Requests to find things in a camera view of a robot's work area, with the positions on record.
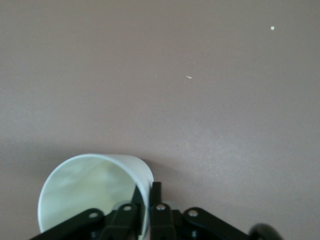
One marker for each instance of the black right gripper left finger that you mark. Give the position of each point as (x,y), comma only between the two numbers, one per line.
(122,220)

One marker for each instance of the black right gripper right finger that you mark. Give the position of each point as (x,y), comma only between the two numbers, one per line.
(161,220)

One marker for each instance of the white plastic cup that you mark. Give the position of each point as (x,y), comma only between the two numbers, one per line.
(82,182)

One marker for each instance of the brown table cover mat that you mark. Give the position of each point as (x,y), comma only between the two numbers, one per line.
(150,100)

